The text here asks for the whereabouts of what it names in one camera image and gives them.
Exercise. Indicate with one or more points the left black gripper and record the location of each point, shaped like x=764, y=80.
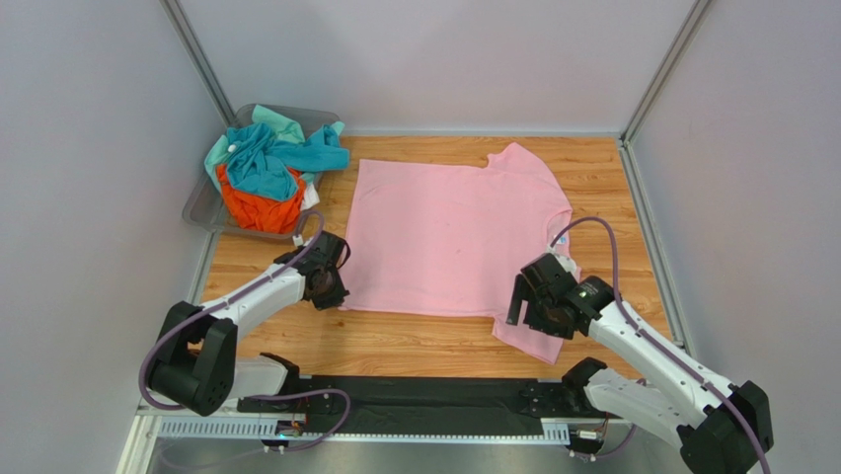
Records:
x=337, y=296

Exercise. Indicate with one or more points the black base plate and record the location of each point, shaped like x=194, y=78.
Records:
x=378, y=405

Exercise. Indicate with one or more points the white t shirt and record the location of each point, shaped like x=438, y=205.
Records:
x=310, y=197

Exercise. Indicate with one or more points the pink t shirt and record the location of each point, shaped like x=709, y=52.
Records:
x=449, y=240

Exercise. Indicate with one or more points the orange t shirt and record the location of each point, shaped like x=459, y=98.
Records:
x=253, y=212

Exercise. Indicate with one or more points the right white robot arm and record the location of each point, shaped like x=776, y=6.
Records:
x=717, y=426

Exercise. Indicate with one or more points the mint green t shirt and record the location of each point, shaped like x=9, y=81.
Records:
x=285, y=128

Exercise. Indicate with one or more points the grey plastic bin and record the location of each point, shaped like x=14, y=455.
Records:
x=205, y=207

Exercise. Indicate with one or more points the aluminium frame rail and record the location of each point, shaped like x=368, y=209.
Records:
x=283, y=433

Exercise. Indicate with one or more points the teal blue t shirt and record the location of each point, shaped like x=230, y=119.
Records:
x=262, y=164

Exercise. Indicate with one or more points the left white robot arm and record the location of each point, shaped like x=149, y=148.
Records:
x=194, y=363

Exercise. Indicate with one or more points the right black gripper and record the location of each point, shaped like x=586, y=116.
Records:
x=535, y=297

